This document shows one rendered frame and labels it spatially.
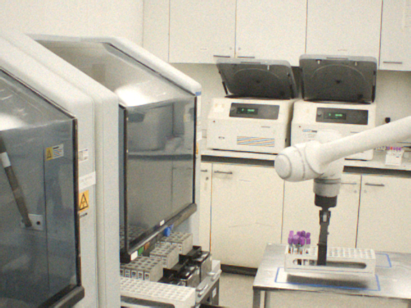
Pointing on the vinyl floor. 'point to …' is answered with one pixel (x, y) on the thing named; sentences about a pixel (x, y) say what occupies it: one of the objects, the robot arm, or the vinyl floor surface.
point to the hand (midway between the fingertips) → (322, 253)
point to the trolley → (403, 263)
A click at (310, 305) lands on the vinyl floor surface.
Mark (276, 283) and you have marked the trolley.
